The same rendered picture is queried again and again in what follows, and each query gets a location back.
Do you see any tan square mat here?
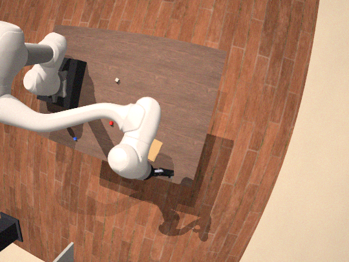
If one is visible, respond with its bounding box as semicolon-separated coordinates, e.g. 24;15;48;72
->
148;139;163;162

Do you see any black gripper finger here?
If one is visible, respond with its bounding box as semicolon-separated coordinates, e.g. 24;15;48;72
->
152;168;174;179

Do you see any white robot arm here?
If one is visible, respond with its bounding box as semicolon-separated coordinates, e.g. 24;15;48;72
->
0;21;161;180

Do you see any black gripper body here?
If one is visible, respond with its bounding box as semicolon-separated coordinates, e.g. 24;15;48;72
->
144;165;156;180

